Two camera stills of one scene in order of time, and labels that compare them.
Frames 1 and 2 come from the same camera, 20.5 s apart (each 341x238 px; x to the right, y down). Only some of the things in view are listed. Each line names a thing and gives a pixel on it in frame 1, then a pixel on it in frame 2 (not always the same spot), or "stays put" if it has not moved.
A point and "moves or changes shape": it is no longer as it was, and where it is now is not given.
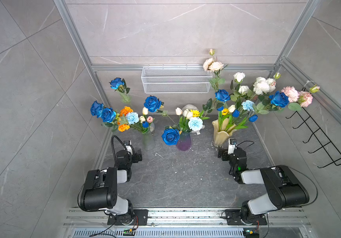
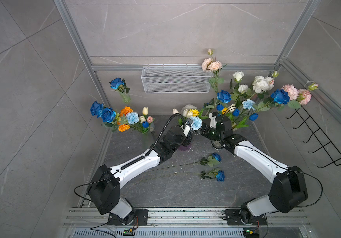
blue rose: x=152 y=103 → x=213 y=158
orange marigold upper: x=127 y=109 stays put
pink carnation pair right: x=304 y=98 stays put
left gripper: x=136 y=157 → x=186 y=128
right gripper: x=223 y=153 → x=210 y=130
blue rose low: x=171 y=136 moves or changes shape
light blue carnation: x=195 y=123 stays put
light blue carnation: x=132 y=117 stays put
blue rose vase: x=222 y=95 stays put
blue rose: x=96 y=109 stays put
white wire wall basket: x=176 y=80 stays put
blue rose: x=108 y=115 stays put
